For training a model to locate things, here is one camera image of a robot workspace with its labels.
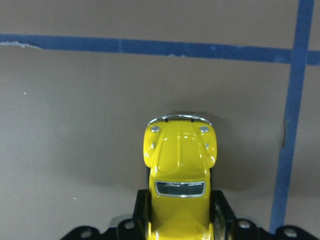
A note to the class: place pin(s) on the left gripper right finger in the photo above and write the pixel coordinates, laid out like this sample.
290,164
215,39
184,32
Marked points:
226,226

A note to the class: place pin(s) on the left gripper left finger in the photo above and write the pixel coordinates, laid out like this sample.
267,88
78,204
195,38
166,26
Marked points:
134,228

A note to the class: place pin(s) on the yellow beetle toy car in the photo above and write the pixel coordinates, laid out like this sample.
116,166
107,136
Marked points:
180,151

